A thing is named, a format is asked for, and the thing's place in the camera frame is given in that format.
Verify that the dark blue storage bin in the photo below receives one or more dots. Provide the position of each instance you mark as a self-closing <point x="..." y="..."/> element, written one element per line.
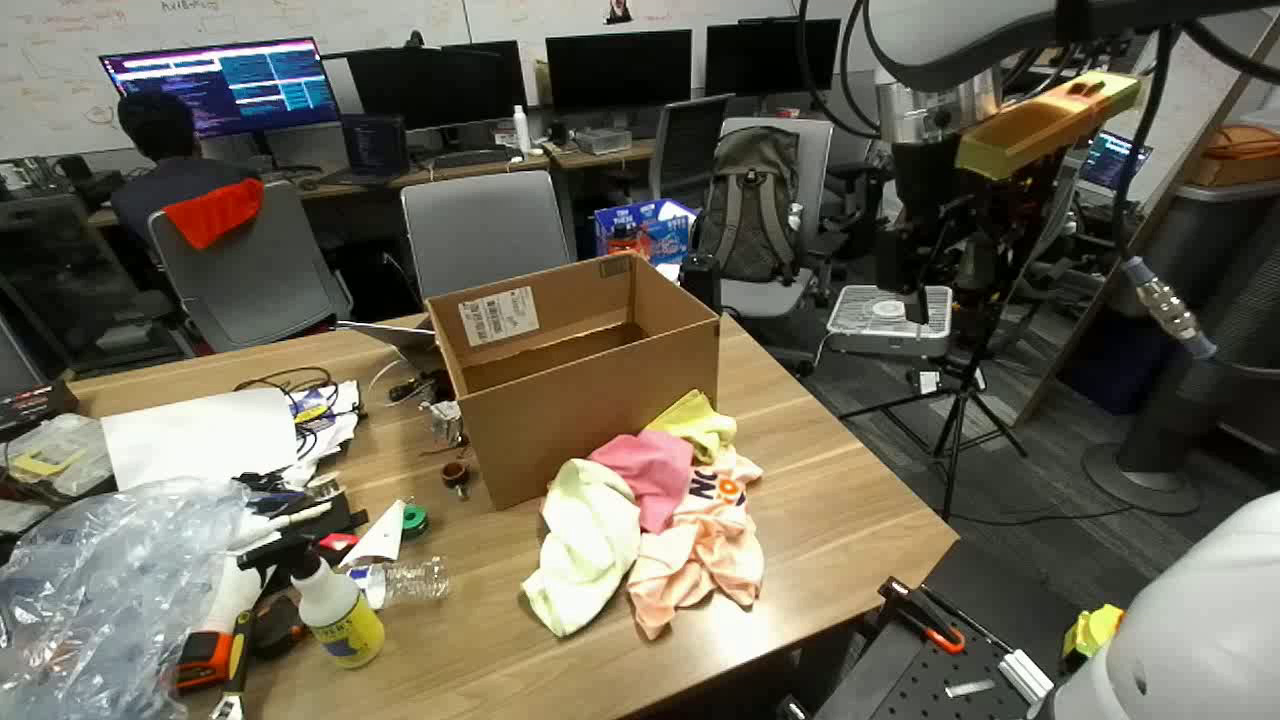
<point x="1115" y="365"/>

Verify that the peach towel orange print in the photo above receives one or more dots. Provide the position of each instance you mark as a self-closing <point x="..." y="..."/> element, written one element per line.
<point x="694" y="561"/>

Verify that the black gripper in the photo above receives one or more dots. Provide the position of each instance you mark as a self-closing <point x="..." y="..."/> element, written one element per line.
<point x="925" y="200"/>

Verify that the olive green backpack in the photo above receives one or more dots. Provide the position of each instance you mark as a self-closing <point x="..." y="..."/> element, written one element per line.
<point x="747" y="207"/>

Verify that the black computer monitor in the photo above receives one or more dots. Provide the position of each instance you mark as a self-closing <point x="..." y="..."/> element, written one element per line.
<point x="764" y="55"/>
<point x="440" y="83"/>
<point x="620" y="67"/>

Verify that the yellow wrist camera mount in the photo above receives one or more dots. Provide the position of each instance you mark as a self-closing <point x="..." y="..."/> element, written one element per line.
<point x="1040" y="127"/>

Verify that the pink towel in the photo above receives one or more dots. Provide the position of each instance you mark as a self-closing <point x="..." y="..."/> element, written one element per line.
<point x="654" y="469"/>

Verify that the white paper sheet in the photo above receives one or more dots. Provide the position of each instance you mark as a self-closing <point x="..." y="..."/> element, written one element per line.
<point x="201" y="435"/>

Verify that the monitor with purple screen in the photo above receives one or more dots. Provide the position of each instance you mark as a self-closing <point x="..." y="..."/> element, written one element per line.
<point x="253" y="83"/>

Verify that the clear plastic parts box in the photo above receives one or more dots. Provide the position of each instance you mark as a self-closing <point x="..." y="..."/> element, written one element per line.
<point x="53" y="461"/>

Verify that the orange black screwdriver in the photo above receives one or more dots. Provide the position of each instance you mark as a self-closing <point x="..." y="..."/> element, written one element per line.
<point x="925" y="623"/>

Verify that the black tripod stand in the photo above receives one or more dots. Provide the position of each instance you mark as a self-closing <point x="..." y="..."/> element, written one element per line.
<point x="963" y="402"/>

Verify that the orange black tape measure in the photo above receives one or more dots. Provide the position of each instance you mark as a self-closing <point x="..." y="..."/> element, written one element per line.
<point x="204" y="661"/>

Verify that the tilted dark monitor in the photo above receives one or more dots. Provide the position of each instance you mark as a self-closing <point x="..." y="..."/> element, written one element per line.
<point x="694" y="145"/>

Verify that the green tape roll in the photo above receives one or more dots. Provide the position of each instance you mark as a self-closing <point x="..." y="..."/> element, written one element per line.
<point x="414" y="522"/>

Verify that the blue snack package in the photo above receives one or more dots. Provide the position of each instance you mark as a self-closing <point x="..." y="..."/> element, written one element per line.
<point x="642" y="235"/>

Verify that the small white bottle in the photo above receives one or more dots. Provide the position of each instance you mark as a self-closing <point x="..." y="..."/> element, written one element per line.
<point x="520" y="131"/>

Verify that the red cloth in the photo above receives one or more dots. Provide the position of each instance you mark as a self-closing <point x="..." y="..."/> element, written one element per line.
<point x="215" y="213"/>

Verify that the brown cardboard box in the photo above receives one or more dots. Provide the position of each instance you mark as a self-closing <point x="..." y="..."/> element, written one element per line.
<point x="584" y="414"/>

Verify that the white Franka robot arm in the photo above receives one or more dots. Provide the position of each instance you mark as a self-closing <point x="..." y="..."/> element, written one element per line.
<point x="1201" y="643"/>

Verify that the crumpled clear plastic bottle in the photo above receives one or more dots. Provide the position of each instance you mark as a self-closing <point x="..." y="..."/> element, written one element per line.
<point x="416" y="583"/>

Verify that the seated dark-haired person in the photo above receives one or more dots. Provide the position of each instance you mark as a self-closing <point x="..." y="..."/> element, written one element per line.
<point x="160" y="127"/>

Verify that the orange storage bin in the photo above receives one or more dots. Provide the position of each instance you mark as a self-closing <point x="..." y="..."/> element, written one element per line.
<point x="1243" y="163"/>

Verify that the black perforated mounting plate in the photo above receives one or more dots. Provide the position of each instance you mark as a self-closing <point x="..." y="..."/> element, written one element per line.
<point x="905" y="686"/>

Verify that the clear plastic bag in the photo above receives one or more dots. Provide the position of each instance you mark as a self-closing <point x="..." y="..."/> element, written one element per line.
<point x="104" y="584"/>

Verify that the white folded paper card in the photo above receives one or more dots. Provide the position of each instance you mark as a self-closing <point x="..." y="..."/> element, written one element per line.
<point x="380" y="538"/>

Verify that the pale green towel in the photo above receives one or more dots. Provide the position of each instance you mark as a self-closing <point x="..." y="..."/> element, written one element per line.
<point x="584" y="547"/>

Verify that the small dark desk laptop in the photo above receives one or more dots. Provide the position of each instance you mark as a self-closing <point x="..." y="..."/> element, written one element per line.
<point x="379" y="145"/>

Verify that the bright yellow towel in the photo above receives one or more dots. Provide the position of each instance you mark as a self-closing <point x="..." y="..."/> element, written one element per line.
<point x="694" y="420"/>

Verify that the yellow green plastic piece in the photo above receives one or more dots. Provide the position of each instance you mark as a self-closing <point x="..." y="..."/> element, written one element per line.
<point x="1093" y="628"/>

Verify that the white box fan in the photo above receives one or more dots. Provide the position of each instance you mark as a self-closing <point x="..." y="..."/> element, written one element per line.
<point x="873" y="322"/>

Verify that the spray bottle yellow label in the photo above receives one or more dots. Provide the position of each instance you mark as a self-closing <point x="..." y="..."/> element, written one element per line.
<point x="342" y="623"/>

